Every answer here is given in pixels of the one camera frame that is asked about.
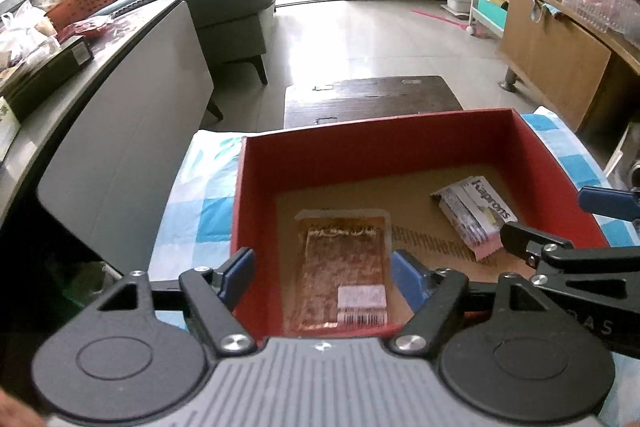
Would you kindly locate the red cardboard box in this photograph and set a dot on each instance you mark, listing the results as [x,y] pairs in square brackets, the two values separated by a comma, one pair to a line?
[394,165]

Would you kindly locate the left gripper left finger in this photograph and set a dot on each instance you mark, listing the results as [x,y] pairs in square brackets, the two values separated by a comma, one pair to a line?
[212,295]

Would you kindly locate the wooden cabinet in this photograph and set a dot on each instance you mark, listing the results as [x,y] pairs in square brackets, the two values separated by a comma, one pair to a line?
[590,78]

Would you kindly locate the dark low coffee table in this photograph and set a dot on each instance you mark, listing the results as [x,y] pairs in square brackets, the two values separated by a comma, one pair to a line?
[360,99]

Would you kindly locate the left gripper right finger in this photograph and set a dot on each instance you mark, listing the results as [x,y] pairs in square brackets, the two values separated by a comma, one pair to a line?
[436,300]

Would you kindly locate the long black gift box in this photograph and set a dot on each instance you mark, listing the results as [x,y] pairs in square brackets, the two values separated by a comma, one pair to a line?
[27,87]

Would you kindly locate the Kaprons wafer pack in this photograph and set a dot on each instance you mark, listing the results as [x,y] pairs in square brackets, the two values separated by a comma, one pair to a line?
[477,212]

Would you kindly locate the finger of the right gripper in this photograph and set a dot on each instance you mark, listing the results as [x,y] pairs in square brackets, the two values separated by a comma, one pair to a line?
[608,202]
[530,239]

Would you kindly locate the grey curved side table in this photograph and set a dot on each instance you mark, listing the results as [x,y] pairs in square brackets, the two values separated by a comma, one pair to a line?
[89,173]

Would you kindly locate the orange spicy snack pack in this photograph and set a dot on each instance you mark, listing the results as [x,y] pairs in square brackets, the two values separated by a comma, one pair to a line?
[340,275]

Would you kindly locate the white plastic bags pile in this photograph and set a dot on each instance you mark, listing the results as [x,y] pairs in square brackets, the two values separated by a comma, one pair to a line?
[27,35]

